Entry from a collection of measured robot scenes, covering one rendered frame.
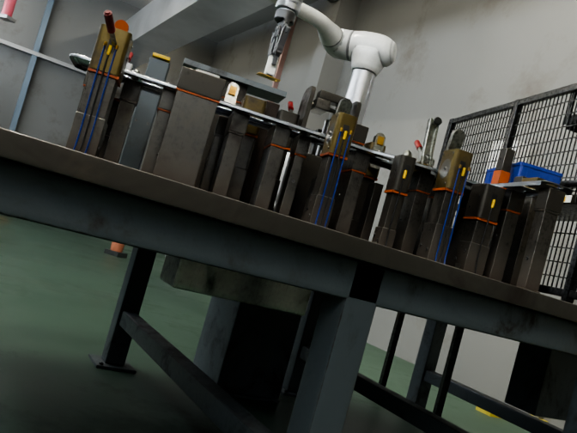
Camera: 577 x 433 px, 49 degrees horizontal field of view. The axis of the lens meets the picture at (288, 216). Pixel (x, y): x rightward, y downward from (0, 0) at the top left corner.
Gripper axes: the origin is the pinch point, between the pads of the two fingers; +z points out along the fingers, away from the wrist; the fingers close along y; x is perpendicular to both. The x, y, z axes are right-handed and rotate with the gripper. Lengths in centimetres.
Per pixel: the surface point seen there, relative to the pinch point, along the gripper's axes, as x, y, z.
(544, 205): 58, 84, 32
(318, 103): 13.2, 20.5, 11.8
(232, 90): -15.8, 18.8, 17.4
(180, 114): -35, 49, 35
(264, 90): -1.6, 6.2, 10.7
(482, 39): 249, -239, -158
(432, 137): 55, 28, 10
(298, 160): 6, 37, 34
